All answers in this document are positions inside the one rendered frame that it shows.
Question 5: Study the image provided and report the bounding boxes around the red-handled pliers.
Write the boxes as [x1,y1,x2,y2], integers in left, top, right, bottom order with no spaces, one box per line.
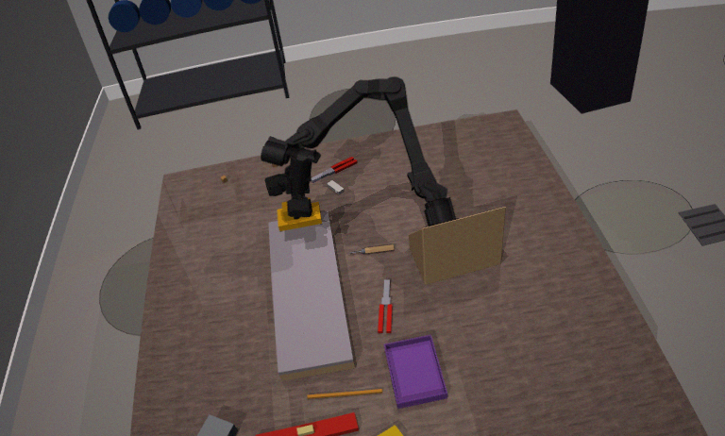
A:
[379,280,393,333]
[311,157,358,183]

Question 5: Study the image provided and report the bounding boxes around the thin orange-brown stick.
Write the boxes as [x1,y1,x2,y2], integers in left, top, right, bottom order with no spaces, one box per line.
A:
[307,389,382,399]

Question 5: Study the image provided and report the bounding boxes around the purple rectangular tray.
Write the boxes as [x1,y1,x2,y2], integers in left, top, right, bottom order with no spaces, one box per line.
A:
[384,335,447,409]

